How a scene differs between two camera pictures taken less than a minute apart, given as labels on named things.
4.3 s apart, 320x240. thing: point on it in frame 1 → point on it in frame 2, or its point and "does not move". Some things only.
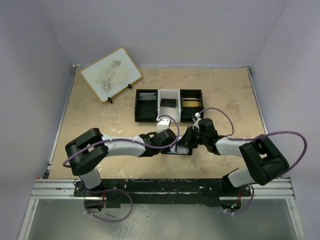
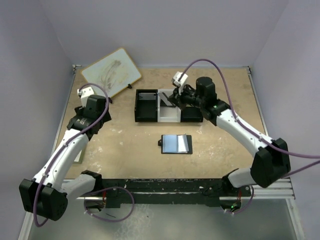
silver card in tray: x=146 y=96 does not move
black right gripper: x=191 y=137 → x=180 y=97
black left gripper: x=169 y=138 → x=104 y=116
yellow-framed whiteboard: x=111 y=74 does not move
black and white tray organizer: x=178 y=105 does not move
